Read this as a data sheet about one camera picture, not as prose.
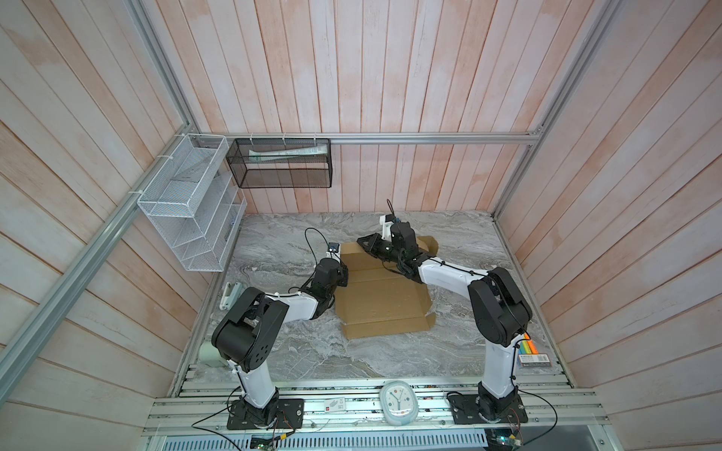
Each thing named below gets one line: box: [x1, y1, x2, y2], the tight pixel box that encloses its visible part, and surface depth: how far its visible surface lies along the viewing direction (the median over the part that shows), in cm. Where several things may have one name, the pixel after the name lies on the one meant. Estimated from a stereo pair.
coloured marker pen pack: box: [517, 332, 552, 368], surface depth 83 cm
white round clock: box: [378, 379, 420, 427], surface depth 75 cm
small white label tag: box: [324, 397, 346, 412], surface depth 76 cm
